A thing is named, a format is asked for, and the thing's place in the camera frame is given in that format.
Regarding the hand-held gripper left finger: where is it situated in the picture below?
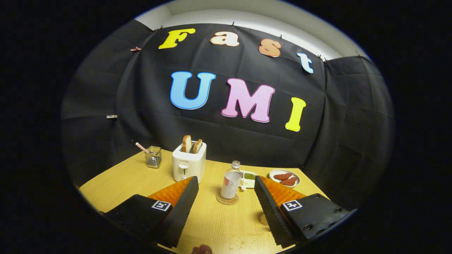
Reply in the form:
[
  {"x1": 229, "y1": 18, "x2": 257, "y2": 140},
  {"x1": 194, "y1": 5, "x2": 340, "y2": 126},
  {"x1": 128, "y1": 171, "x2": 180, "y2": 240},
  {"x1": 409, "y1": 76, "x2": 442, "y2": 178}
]
[{"x1": 105, "y1": 176, "x2": 199, "y2": 248}]

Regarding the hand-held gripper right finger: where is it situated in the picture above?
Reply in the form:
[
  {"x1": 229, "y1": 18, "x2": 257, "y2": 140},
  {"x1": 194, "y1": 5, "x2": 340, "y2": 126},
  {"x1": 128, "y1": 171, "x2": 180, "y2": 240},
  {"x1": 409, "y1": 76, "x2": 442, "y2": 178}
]
[{"x1": 254, "y1": 175, "x2": 353, "y2": 247}]

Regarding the round cork coaster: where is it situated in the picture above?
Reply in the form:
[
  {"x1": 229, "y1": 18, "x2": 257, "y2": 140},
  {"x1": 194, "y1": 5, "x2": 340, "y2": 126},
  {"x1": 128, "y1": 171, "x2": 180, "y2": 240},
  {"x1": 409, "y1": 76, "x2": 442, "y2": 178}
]
[{"x1": 216, "y1": 192, "x2": 239, "y2": 205}]

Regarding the clear plastic juice bottle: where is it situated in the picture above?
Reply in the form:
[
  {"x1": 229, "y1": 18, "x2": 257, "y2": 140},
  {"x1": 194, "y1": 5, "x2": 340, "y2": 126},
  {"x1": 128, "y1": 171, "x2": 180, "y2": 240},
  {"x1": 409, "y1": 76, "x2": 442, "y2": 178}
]
[{"x1": 220, "y1": 161, "x2": 243, "y2": 199}]

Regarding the round white plate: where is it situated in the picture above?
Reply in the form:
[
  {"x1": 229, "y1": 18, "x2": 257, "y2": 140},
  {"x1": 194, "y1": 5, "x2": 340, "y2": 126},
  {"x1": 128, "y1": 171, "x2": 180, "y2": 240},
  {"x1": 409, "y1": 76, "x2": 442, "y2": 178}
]
[{"x1": 269, "y1": 169, "x2": 301, "y2": 188}]

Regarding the wooden table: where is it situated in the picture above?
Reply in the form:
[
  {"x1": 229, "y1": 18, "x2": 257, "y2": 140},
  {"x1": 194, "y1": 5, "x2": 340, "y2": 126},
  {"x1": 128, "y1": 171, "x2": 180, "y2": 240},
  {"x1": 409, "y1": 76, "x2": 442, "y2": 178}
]
[{"x1": 79, "y1": 148, "x2": 348, "y2": 254}]

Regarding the white divided dish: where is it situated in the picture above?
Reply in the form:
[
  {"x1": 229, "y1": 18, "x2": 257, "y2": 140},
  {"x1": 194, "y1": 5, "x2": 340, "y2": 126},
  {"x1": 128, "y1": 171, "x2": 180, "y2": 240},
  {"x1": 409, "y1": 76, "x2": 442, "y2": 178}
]
[{"x1": 240, "y1": 171, "x2": 256, "y2": 189}]

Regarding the white toaster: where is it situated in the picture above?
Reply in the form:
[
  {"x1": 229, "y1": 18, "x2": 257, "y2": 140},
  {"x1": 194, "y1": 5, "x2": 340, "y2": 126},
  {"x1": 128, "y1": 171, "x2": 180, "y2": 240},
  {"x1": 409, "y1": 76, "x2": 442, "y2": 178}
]
[{"x1": 172, "y1": 141, "x2": 207, "y2": 184}]

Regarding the metal mesh holder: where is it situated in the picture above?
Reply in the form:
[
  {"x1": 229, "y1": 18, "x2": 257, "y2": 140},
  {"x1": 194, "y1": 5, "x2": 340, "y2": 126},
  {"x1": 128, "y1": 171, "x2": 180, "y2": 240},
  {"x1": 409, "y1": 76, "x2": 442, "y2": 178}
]
[{"x1": 145, "y1": 146, "x2": 162, "y2": 169}]

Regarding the black backdrop cloth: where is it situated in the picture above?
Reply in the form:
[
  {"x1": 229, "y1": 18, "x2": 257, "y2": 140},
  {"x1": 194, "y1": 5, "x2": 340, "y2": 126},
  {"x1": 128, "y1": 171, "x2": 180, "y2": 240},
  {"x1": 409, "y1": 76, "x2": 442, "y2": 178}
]
[{"x1": 61, "y1": 19, "x2": 395, "y2": 212}]

